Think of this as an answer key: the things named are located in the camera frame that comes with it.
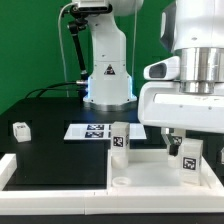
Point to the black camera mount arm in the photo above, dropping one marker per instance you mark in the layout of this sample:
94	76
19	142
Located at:
75	27

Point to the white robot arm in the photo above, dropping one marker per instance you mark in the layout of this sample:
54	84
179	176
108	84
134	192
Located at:
184	91

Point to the white sheet with tags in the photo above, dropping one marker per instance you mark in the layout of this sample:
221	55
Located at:
100	131

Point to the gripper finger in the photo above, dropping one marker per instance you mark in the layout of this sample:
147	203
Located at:
172	141
220	156

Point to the white U-shaped fence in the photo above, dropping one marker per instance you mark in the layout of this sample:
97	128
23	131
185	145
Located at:
105	201

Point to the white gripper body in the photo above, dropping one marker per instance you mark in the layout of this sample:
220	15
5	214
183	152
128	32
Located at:
161	103

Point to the white square table top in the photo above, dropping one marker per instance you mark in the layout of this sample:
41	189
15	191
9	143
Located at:
151	171

